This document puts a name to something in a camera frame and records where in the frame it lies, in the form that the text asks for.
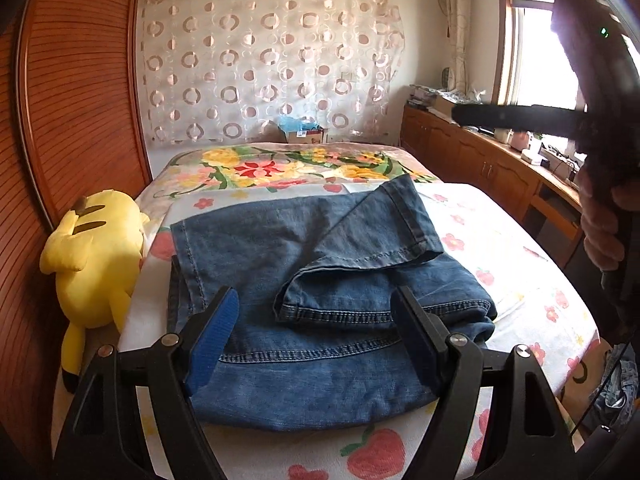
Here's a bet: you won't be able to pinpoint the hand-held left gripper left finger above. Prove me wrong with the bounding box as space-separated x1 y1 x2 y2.
52 286 240 480

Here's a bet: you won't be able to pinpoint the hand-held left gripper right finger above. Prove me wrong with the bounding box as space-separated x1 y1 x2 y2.
390 285 576 480

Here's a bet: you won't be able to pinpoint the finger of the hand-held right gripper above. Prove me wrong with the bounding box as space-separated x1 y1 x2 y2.
451 104 588 137

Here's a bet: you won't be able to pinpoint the blue denim pants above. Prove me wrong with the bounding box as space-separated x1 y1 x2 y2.
167 174 498 433

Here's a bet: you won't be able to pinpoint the person's right hand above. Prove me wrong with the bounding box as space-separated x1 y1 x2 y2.
579 165 640 276

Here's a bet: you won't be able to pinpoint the wooden framed window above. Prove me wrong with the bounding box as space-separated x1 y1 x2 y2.
492 0 591 151

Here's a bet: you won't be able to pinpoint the long wooden cabinet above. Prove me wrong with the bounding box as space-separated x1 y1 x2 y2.
400 102 588 268

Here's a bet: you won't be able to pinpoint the flat cardboard box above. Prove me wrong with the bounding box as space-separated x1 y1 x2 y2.
432 92 463 116

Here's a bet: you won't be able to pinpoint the stack of papers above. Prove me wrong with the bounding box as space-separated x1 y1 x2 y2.
410 82 441 108

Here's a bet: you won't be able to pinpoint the patterned window curtain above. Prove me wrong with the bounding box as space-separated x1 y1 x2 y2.
442 0 473 91

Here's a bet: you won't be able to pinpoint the white flower print sheet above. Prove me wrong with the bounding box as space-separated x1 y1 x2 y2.
52 180 601 480

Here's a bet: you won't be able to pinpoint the yellow plush toy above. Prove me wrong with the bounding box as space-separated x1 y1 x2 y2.
40 189 151 393

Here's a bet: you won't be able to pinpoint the floral bed blanket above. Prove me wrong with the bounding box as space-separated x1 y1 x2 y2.
135 142 441 211

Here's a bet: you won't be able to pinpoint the pile of denim clothes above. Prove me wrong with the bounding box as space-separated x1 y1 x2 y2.
602 342 640 416

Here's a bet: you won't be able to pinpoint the cardboard box with blue bag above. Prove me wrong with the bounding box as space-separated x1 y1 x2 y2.
277 117 328 145

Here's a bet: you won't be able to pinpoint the circle patterned sheer curtain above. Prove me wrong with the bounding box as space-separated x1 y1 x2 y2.
137 0 406 146

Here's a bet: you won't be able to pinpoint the wooden headboard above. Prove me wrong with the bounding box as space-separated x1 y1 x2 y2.
0 0 153 480

